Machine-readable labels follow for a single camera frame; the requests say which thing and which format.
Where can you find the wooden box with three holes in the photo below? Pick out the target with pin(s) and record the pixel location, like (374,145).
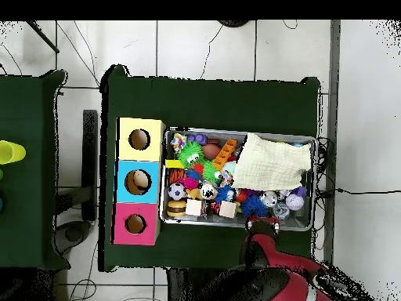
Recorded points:
(125,219)

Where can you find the yellow-green cup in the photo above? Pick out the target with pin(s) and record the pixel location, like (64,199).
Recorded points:
(11,152)

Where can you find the cream waffle cloth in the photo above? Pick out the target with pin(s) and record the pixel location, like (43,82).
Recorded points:
(269,164)

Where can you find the small soccer ball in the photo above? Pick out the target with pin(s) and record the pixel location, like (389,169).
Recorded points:
(176,191)

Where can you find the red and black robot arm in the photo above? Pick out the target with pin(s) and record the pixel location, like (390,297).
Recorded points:
(291,290)

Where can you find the small wooden block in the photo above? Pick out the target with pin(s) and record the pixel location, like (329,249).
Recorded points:
(193,207)

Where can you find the silver mesh bin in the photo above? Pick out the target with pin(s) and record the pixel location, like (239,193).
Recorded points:
(219,221)

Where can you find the orange plastic block with holes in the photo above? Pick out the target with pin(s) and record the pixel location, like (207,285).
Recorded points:
(224,155)

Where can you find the toy hamburger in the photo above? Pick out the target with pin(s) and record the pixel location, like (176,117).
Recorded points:
(176,208)

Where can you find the blue spiky ball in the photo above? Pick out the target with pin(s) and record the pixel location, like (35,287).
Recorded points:
(252,205)

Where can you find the white baseball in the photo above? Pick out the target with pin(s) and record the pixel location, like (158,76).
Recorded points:
(294,202)

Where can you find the dark green tablecloth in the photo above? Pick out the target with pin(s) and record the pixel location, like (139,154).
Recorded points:
(203,103)
(28,219)

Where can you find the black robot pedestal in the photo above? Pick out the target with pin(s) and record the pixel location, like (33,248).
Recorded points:
(184,287)

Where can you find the large wooden block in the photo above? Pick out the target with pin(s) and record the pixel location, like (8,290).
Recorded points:
(227,209)

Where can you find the green spiky ball with eyes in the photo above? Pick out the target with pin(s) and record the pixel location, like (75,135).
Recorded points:
(190,153)

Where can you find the black rod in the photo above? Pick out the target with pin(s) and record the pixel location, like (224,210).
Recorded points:
(44,37)

